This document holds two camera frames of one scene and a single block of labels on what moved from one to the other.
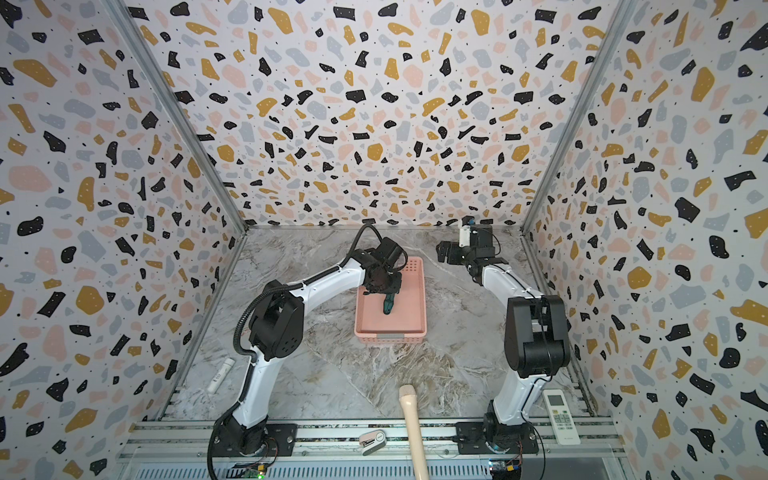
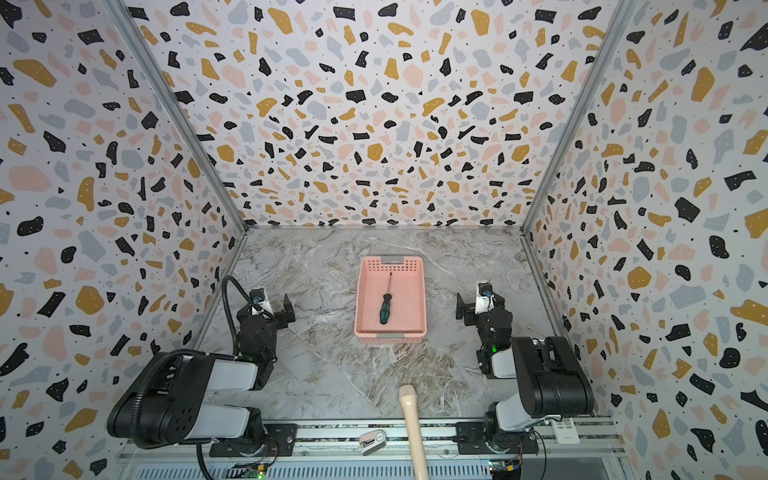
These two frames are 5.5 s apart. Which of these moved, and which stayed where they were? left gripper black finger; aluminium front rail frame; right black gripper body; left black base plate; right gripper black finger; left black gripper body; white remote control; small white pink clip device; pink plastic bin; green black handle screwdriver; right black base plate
Moved: left black gripper body; left gripper black finger; green black handle screwdriver; right gripper black finger; right black gripper body
Stayed: pink plastic bin; right black base plate; aluminium front rail frame; left black base plate; white remote control; small white pink clip device
